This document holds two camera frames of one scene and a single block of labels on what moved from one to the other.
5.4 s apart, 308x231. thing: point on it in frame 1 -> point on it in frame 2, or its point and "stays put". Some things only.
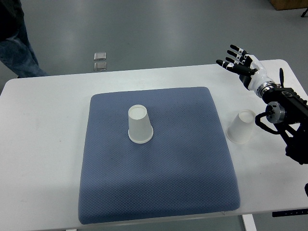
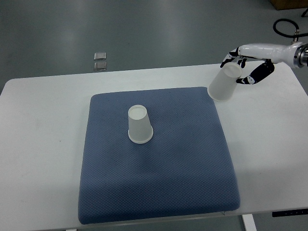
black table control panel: (289, 212) stays put
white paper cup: (239, 130) -> (222, 87)
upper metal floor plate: (100, 56) stays put
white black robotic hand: (252, 72) -> (273, 53)
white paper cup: (140, 130) stays put
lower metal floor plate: (100, 66) stays put
